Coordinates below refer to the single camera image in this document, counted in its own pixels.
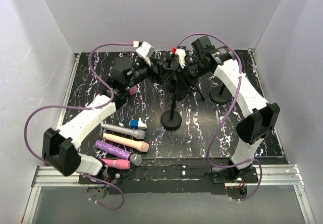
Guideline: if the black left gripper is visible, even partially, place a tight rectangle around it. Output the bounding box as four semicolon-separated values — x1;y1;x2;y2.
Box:
125;58;173;90

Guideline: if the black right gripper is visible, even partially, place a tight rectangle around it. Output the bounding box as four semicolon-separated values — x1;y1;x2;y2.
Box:
174;61;210;95

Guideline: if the black tripod microphone stand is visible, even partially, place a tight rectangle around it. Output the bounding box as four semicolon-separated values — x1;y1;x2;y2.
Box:
189;80;205;101

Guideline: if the black round-base stand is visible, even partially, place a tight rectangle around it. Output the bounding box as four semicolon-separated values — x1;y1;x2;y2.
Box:
160;79;182;131
209;77;232;104

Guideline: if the silver microphone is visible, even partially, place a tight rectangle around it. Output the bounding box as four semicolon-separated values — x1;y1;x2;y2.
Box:
100;124;146;140

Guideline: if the beige microphone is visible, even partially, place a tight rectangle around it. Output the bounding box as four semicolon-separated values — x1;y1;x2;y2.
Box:
103;133;149;152

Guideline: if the purple glitter microphone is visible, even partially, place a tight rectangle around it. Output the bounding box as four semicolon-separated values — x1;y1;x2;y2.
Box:
94;140;142;166

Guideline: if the pink plastic microphone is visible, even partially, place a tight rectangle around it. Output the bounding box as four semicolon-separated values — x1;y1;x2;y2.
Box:
101;159;131;170

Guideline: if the black tripod shock-mount stand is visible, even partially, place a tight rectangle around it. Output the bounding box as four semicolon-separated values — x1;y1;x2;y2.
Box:
165;54;177;70

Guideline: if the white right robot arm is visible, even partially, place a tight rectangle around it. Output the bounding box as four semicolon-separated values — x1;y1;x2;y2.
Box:
172;33;280;182

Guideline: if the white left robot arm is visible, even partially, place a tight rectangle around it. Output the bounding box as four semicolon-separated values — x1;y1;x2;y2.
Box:
42;57;173;184

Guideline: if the pink wedge-shaped box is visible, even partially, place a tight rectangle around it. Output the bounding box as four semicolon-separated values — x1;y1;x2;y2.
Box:
128;85;137;95

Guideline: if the blue and white small block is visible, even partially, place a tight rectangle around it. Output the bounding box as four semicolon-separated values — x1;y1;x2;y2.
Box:
130;118;147;130

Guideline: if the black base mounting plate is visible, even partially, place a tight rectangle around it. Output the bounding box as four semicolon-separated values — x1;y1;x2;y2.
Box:
78;155;288;196

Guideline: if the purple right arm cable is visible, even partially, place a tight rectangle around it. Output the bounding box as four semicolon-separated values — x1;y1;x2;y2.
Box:
176;33;262;201

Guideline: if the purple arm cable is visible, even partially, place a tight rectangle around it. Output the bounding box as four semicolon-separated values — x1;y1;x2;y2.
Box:
176;33;262;201
24;41;138;211

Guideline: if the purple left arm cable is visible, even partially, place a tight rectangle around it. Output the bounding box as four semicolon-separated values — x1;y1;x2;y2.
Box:
24;41;138;211

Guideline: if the aluminium frame rail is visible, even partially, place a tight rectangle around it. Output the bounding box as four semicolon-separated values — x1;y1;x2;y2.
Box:
21;52;316;224

